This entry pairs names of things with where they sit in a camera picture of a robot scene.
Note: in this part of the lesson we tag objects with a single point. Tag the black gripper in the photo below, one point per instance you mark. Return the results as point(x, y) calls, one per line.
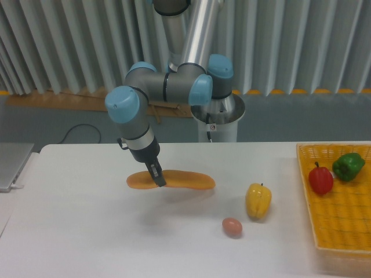
point(148, 155)

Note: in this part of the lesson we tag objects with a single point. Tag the long orange bread loaf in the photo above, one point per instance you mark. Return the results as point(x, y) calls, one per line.
point(174, 179)

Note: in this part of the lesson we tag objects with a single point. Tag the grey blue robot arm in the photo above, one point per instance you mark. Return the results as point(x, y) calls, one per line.
point(194, 77)

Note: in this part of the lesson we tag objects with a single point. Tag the brown egg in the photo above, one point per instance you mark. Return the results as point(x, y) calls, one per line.
point(232, 227)

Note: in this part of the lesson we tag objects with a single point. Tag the yellow bell pepper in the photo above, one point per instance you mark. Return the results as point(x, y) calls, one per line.
point(257, 200)

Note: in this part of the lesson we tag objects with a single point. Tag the brown cardboard sheet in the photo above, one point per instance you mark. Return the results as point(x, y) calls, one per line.
point(95, 102)

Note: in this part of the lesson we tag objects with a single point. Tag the silver laptop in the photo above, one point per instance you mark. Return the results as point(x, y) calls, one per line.
point(14, 157)

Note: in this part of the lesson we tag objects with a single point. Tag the red bell pepper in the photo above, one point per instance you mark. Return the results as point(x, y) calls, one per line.
point(320, 179)

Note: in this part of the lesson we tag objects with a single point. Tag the white folding partition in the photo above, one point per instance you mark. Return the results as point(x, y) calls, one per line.
point(285, 46)

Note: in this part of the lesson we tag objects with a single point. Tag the green bell pepper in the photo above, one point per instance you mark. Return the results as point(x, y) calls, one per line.
point(348, 166)

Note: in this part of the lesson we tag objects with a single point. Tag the yellow woven basket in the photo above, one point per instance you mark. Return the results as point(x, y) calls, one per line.
point(340, 219)

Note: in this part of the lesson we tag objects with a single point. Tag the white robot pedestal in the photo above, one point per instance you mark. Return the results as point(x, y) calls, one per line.
point(218, 121)

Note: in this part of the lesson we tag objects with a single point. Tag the white laptop cable plug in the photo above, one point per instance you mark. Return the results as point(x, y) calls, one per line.
point(15, 186)

